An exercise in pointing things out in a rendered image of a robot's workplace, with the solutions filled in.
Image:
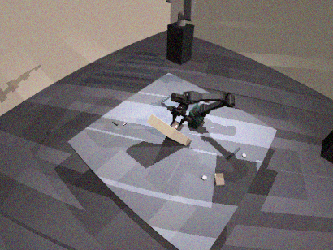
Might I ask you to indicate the beige flat square block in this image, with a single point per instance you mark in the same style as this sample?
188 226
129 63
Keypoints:
219 179

